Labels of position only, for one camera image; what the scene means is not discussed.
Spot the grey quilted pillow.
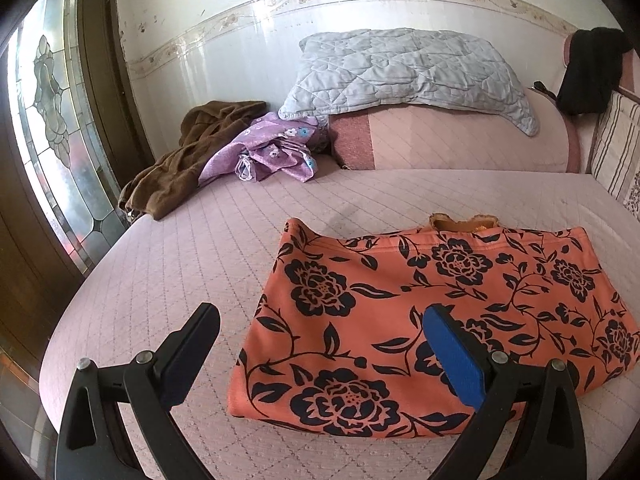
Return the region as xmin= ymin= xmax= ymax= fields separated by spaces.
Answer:
xmin=277 ymin=27 xmax=541 ymax=138

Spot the pink quilted bedspread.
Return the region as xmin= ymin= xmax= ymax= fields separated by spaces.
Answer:
xmin=37 ymin=167 xmax=640 ymax=480

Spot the pink bolster cushion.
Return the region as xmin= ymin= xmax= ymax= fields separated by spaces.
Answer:
xmin=327 ymin=87 xmax=583 ymax=175

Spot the wooden window frame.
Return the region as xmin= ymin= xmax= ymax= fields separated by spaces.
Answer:
xmin=0 ymin=0 xmax=156 ymax=386

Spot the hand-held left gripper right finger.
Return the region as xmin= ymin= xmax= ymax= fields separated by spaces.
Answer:
xmin=422 ymin=304 xmax=587 ymax=480

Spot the orange black floral garment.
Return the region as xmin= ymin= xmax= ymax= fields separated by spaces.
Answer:
xmin=226 ymin=213 xmax=633 ymax=440

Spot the black cloth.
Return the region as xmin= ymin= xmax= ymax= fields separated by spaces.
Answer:
xmin=532 ymin=26 xmax=635 ymax=116

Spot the cream striped pillow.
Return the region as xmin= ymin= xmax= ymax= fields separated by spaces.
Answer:
xmin=589 ymin=89 xmax=640 ymax=211

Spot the brown garment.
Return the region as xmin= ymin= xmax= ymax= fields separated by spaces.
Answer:
xmin=117 ymin=100 xmax=268 ymax=222

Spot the purple floral garment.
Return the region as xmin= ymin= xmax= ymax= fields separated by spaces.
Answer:
xmin=197 ymin=111 xmax=331 ymax=186

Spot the stained glass window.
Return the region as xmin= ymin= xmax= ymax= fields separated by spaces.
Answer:
xmin=10 ymin=0 xmax=128 ymax=276

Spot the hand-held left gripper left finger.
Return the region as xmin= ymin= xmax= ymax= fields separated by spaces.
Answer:
xmin=54 ymin=302 xmax=221 ymax=480

